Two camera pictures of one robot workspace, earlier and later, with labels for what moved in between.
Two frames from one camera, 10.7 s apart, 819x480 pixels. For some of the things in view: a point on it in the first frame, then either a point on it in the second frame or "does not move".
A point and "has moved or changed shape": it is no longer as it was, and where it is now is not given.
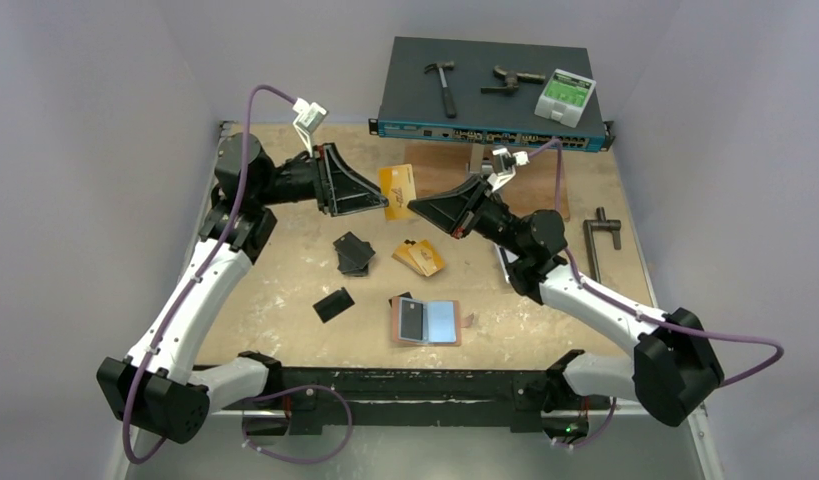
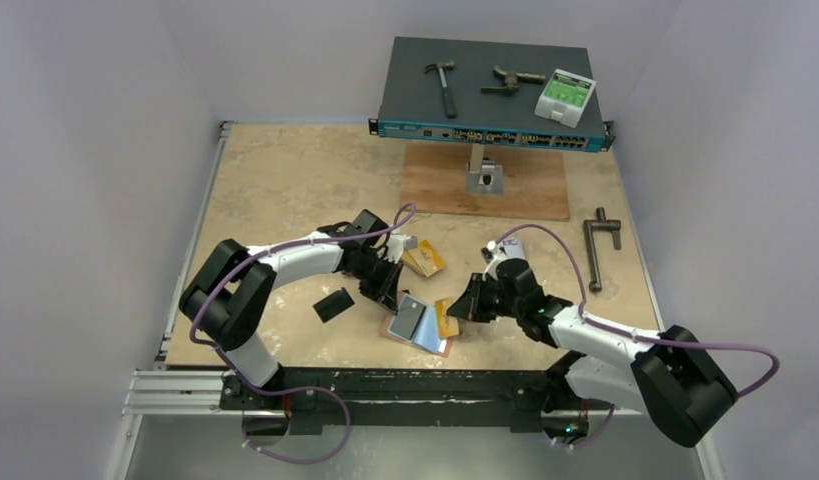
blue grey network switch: (491, 94) does not move
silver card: (398, 185) to (447, 325)
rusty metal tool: (511, 80) does not move
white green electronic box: (564, 97) does not move
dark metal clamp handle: (600, 224) does not move
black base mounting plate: (413, 401) does not move
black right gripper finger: (453, 211) to (467, 306)
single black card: (333, 304) does not move
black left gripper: (337, 188) to (385, 290)
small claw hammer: (444, 66) does not move
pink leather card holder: (428, 321) has moved or changed shape
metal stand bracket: (477, 159) does not move
